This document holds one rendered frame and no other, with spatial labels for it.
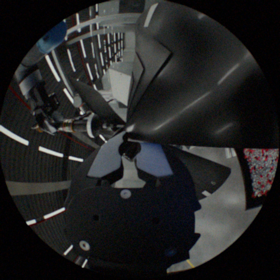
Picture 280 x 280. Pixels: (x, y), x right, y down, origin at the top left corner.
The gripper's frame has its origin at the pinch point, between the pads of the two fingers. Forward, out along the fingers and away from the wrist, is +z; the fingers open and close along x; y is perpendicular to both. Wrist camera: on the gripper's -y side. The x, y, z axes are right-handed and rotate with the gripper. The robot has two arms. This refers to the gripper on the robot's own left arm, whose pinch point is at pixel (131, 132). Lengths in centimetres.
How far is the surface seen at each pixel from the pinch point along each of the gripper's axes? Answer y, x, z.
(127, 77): -14.5, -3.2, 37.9
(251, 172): 7.1, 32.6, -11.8
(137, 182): 635, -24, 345
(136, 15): -72, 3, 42
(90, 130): 2.6, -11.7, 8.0
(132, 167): 430, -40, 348
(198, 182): 15.7, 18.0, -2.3
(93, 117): -0.2, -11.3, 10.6
